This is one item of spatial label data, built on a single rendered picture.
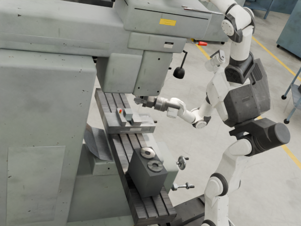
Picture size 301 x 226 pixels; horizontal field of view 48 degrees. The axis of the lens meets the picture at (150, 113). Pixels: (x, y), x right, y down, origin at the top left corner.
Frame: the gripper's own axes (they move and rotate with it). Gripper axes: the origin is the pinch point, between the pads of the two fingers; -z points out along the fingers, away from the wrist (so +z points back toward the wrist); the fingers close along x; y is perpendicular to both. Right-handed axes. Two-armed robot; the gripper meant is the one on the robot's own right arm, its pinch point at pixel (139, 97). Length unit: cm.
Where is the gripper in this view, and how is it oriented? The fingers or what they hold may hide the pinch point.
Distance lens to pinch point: 215.5
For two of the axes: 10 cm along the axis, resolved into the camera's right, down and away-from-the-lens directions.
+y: -2.5, 7.9, 5.7
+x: -1.1, 5.6, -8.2
